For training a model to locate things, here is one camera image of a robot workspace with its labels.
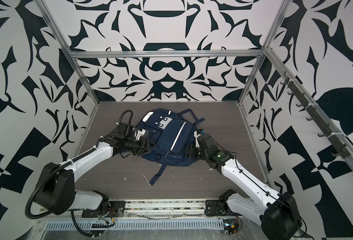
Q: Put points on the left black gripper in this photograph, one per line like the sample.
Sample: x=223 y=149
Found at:
x=144 y=147

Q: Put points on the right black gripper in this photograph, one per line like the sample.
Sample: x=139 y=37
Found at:
x=191 y=151

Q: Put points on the navy blue student backpack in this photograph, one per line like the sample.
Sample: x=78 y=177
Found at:
x=172 y=132

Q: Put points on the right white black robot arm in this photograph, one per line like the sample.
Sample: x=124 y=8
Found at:
x=277 y=214

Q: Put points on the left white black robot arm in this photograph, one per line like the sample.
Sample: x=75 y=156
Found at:
x=55 y=191

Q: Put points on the green circuit board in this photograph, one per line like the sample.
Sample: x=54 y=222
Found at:
x=232 y=226

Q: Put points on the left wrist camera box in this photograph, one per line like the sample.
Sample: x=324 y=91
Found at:
x=139 y=134

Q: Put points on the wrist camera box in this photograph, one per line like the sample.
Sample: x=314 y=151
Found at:
x=139 y=134
x=197 y=134

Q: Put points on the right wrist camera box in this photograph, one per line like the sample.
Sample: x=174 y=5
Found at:
x=197 y=134

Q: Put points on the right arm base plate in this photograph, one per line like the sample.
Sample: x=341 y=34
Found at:
x=214 y=208

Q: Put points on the aluminium front rail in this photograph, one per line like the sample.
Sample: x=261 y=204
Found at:
x=181 y=207

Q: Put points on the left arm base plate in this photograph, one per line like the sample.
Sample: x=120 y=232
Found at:
x=111 y=209

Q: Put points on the white slotted cable duct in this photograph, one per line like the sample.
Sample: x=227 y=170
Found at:
x=162 y=224

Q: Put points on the wall hook rack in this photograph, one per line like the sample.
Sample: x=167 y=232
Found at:
x=317 y=115

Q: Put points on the aluminium cage frame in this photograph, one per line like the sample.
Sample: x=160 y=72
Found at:
x=266 y=52

